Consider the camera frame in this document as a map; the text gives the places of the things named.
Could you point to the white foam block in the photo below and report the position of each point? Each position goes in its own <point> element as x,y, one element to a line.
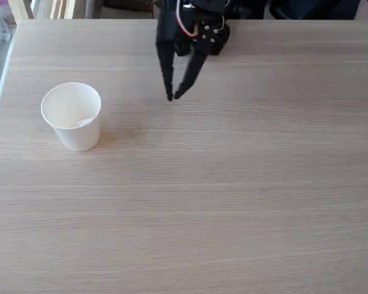
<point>85,122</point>

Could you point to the brown cardboard box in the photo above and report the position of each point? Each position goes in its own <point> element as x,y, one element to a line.
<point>128,10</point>

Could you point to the person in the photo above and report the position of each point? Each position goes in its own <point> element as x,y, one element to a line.
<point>319,9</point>

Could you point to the white paper cup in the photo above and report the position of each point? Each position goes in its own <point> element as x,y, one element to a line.
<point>75,134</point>

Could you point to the light wooden chair frame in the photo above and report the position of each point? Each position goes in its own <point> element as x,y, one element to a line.
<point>64,9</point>

